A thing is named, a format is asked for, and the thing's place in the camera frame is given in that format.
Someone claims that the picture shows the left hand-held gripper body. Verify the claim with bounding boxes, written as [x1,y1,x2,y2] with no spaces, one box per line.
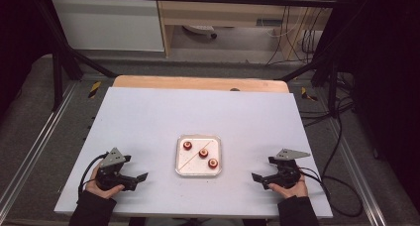
[95,147,137,191]

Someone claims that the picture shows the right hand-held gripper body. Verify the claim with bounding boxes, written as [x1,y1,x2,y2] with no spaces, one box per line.
[267,148,311,189]

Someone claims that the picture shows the thin wooden stick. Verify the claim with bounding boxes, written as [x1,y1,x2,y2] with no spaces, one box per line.
[179,140,213,170]

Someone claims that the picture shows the square white tray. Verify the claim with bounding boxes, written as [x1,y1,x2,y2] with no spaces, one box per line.
[174,134,223,177]

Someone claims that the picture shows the person's left hand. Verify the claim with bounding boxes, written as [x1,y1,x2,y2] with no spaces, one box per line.
[84,163,126,200]

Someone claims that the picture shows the person's right hand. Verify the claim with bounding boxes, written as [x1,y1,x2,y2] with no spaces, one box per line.
[267,166,309,199]

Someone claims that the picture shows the wooden table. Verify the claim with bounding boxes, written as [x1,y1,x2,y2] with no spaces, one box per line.
[112,74,290,94]

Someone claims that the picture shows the black curtain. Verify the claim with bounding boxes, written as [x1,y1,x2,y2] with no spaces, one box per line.
[330,0,420,214]
[0,0,53,121]

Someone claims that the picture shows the white cabinet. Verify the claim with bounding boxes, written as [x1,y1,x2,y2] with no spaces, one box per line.
[51,0,165,53]

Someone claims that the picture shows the chair base with caster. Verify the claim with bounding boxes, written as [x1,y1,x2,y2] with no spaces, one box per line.
[182,25,218,41]

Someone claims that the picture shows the light wooden desk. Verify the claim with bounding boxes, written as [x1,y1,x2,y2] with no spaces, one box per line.
[155,0,335,60]

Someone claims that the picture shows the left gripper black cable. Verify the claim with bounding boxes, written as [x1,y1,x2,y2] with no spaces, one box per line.
[77,152,110,195]

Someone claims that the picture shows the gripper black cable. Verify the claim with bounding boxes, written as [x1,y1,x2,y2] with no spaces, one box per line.
[77,152,110,195]
[296,166,365,218]

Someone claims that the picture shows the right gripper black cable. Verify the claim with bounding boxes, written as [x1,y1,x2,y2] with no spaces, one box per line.
[296,166,365,218]

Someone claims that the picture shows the aluminium floor rail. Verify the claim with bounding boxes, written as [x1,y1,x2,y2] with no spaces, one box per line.
[325,116,387,226]
[0,81,78,214]

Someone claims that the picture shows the black floor cables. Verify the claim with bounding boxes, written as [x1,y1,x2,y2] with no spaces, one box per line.
[300,71,356,128]

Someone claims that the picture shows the hanging cable bundle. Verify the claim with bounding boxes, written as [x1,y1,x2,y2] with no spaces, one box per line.
[266,4,331,65]

